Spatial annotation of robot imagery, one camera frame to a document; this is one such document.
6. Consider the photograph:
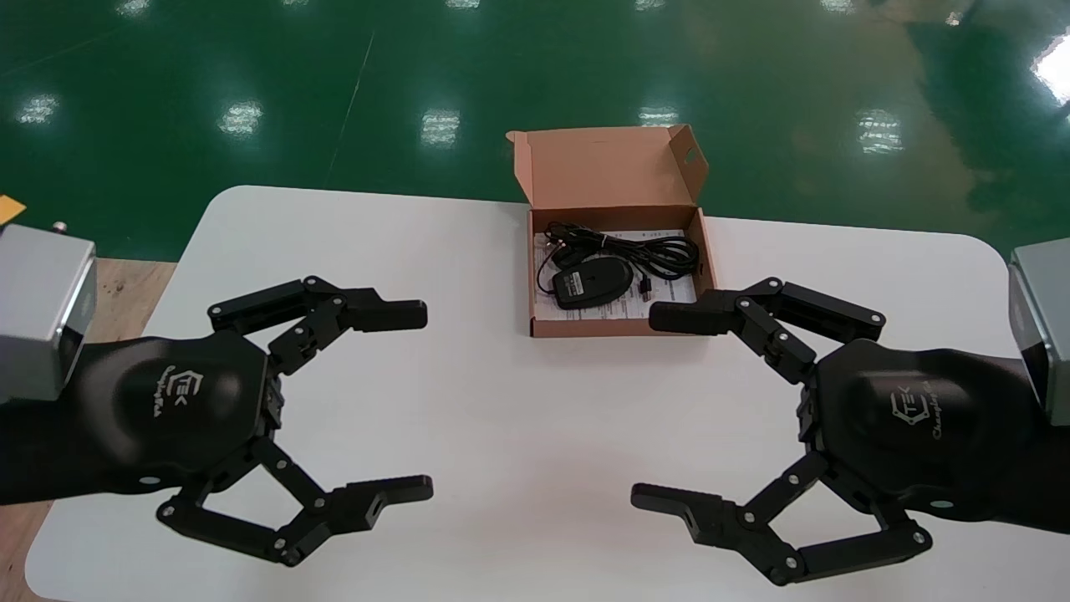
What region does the brown cardboard storage box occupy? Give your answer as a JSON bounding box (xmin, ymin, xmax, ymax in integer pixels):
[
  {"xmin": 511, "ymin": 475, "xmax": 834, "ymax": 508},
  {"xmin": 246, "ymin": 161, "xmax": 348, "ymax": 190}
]
[{"xmin": 507, "ymin": 124, "xmax": 720, "ymax": 339}]

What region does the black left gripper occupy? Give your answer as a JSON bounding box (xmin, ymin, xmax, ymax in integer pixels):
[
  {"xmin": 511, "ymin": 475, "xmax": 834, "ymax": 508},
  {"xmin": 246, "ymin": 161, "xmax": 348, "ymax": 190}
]
[{"xmin": 79, "ymin": 276, "xmax": 435, "ymax": 568}]

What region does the black wired computer mouse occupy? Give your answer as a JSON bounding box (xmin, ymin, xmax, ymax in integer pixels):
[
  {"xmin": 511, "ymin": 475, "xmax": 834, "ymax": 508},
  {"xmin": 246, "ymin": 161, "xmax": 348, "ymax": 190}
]
[{"xmin": 538, "ymin": 238, "xmax": 655, "ymax": 311}]

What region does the black power cable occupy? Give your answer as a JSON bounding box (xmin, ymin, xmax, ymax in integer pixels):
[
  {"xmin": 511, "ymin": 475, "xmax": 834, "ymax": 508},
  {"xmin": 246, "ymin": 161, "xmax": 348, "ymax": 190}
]
[{"xmin": 543, "ymin": 221, "xmax": 701, "ymax": 283}]

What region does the white printed instruction sheet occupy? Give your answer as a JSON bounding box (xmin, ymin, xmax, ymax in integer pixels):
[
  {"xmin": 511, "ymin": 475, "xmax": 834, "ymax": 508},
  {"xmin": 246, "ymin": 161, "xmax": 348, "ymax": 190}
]
[{"xmin": 533, "ymin": 227, "xmax": 699, "ymax": 320}]

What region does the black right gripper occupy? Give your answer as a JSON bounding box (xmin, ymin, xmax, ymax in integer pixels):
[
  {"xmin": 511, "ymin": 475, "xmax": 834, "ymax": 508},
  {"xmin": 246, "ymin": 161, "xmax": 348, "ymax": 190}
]
[{"xmin": 630, "ymin": 278, "xmax": 1046, "ymax": 586}]

